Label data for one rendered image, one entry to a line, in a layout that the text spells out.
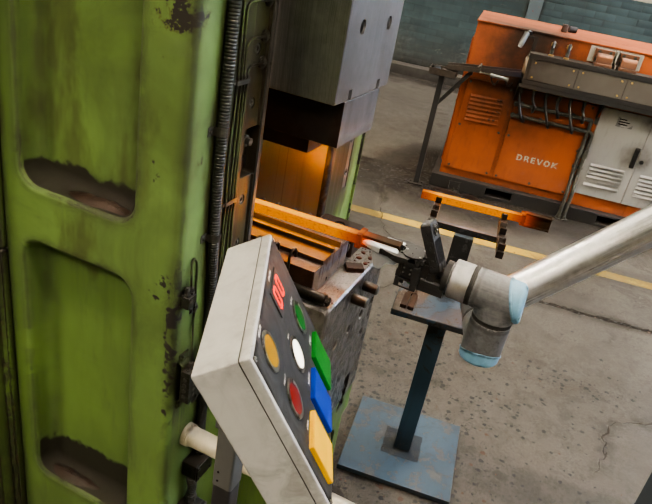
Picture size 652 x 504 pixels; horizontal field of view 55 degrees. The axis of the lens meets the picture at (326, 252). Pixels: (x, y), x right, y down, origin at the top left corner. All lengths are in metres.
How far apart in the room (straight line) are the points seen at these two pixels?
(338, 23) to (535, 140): 3.88
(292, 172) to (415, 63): 7.36
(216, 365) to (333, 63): 0.64
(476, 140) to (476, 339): 3.65
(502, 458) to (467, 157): 2.93
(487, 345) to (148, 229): 0.76
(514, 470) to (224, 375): 1.91
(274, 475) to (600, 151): 4.39
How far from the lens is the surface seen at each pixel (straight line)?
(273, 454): 0.86
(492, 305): 1.39
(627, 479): 2.80
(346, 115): 1.29
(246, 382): 0.78
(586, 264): 1.53
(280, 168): 1.78
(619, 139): 5.04
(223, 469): 1.12
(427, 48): 9.01
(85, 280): 1.44
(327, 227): 1.48
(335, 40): 1.20
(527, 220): 2.09
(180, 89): 1.07
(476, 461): 2.54
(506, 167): 5.04
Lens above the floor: 1.66
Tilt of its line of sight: 27 degrees down
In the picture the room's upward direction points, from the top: 11 degrees clockwise
